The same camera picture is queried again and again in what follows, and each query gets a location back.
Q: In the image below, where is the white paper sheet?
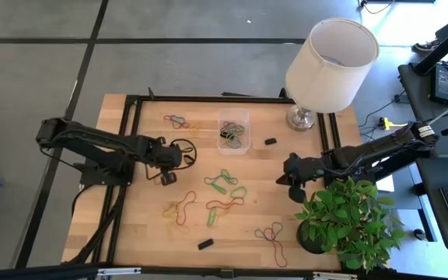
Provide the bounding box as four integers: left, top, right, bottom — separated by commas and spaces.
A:
374, 174, 397, 194

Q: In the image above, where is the yellow power plug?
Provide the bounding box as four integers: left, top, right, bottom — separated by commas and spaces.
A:
378, 117, 408, 132

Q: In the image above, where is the black slanted beam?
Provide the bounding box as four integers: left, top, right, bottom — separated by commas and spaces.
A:
412, 11, 448, 77

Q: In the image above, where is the black desk top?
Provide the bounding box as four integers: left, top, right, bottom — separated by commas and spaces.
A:
416, 135, 448, 252
397, 61, 448, 159

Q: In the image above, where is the silver metal bracket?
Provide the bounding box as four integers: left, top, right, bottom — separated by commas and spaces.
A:
96, 267, 142, 278
311, 271, 359, 280

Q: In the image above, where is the black power supply unit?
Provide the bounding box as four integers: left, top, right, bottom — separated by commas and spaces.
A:
430, 63, 448, 106

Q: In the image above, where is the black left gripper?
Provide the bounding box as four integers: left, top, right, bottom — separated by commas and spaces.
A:
145, 135, 194, 187

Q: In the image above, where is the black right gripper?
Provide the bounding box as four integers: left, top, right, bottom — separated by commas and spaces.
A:
276, 152, 328, 205

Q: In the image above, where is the black metal table frame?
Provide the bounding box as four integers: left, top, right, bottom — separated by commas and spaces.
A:
62, 87, 350, 279

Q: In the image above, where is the white shade table lamp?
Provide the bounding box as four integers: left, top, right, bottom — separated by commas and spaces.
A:
285, 17, 380, 132

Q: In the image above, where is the person's foot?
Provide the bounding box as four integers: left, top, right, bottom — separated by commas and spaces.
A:
411, 37, 442, 54

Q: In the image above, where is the clear plastic bin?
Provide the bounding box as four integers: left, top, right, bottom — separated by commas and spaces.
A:
216, 107, 251, 156

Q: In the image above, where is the blue rubber band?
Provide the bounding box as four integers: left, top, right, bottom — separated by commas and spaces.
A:
163, 114, 189, 129

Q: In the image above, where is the green potted plant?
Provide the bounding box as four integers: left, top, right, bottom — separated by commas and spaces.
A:
294, 177, 407, 273

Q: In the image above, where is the black left wrist camera cable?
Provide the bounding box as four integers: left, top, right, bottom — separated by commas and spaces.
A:
145, 138, 198, 182

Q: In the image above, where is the black floor cable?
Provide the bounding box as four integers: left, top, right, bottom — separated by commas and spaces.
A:
358, 0, 398, 16

